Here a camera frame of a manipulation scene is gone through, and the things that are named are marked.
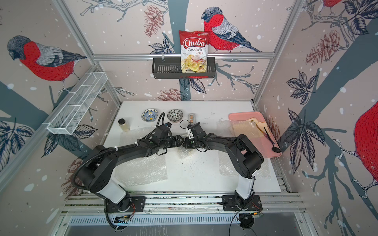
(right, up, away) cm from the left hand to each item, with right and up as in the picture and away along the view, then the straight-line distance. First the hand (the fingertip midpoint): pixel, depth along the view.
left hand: (182, 137), depth 90 cm
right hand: (0, -5, +3) cm, 6 cm away
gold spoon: (+51, +9, +15) cm, 54 cm away
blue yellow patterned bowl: (-27, +14, +21) cm, 37 cm away
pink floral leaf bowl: (-7, +14, +21) cm, 26 cm away
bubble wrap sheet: (+1, -8, -6) cm, 10 cm away
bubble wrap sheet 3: (+27, -18, -4) cm, 33 cm away
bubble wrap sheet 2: (-18, -18, -4) cm, 26 cm away
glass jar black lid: (-41, +8, +8) cm, 43 cm away
